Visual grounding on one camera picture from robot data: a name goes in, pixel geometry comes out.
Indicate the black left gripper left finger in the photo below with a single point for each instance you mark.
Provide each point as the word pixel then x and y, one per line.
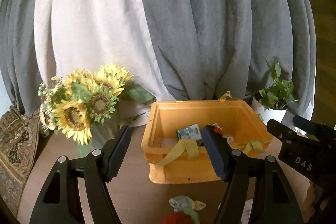
pixel 59 199

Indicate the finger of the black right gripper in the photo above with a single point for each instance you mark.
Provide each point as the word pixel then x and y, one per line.
pixel 310 127
pixel 279 129

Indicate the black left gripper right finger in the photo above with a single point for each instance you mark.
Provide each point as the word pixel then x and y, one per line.
pixel 274 200

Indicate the gloved right hand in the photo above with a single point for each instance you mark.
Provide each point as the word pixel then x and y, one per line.
pixel 319 205

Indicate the white plant pot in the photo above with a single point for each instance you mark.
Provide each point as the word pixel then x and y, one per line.
pixel 266 114

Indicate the green potted plant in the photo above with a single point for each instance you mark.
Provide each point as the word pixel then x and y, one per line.
pixel 278 95

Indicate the grey-green ribbed vase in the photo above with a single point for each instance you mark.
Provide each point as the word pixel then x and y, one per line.
pixel 101 133

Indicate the small blue printed box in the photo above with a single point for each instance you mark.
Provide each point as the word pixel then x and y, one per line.
pixel 191 132

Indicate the red knitted toy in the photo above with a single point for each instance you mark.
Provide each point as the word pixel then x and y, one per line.
pixel 185 216

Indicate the sunflower bouquet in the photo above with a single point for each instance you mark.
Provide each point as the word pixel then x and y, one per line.
pixel 74 104

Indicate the orange plastic crate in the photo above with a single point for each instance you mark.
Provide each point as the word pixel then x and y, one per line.
pixel 235 117

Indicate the grey curtain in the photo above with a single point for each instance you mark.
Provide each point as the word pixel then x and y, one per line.
pixel 204 48

